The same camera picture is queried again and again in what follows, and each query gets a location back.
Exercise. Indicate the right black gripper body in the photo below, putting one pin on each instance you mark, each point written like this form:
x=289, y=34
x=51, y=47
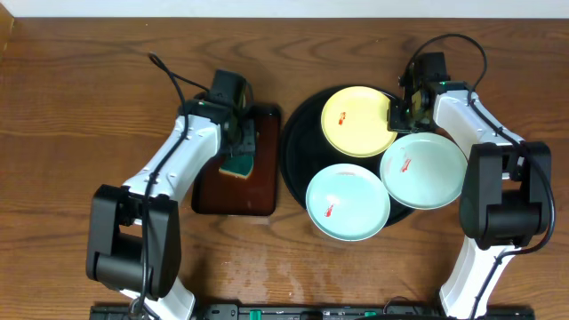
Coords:
x=403, y=116

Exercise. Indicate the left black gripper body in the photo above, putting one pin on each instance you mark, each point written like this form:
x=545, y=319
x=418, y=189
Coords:
x=243, y=145

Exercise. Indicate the green yellow sponge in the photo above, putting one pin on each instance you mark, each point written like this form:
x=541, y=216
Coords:
x=237, y=166

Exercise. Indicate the pale green plate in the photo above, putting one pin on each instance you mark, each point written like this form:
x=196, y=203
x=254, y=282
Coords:
x=423, y=171

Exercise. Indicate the yellow plate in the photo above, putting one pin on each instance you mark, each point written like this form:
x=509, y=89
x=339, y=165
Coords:
x=354, y=121

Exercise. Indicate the light blue plate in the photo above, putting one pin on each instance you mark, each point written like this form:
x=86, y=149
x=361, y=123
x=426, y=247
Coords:
x=347, y=202

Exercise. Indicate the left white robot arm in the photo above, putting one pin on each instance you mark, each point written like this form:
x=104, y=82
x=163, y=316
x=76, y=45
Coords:
x=134, y=237

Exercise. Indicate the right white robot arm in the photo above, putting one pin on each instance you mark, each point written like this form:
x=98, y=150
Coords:
x=506, y=207

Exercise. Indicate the rectangular brown water tray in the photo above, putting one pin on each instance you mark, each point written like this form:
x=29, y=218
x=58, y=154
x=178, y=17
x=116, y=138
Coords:
x=223, y=193

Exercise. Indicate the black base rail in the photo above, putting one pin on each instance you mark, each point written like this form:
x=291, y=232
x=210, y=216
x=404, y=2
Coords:
x=393, y=311

